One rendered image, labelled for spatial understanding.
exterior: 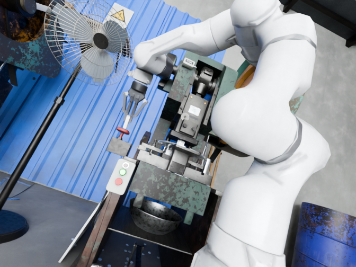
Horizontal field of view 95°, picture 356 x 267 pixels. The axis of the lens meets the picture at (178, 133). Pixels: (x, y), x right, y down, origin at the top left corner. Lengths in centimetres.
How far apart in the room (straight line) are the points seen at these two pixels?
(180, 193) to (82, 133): 173
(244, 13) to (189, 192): 73
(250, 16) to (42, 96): 246
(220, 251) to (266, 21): 49
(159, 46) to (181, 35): 9
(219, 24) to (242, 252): 58
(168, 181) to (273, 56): 66
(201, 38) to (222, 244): 56
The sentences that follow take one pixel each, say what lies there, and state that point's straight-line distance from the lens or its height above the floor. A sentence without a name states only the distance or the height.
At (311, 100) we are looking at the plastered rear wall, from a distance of 375.
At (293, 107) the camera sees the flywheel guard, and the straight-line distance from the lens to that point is 107.
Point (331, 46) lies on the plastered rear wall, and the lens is 472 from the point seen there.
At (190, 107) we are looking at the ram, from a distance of 108.
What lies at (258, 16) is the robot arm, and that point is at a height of 105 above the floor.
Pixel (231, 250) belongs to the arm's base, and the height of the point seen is 57.
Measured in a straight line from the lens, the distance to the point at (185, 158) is 92.
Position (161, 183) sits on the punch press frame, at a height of 58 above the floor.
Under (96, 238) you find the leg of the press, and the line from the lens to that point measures 85.
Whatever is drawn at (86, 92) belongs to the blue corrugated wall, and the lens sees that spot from 249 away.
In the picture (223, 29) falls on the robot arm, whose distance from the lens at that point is 62.
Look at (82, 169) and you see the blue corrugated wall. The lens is 230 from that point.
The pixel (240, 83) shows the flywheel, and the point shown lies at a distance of 162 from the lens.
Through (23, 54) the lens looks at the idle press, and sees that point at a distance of 177.
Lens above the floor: 65
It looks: 13 degrees up
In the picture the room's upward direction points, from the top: 20 degrees clockwise
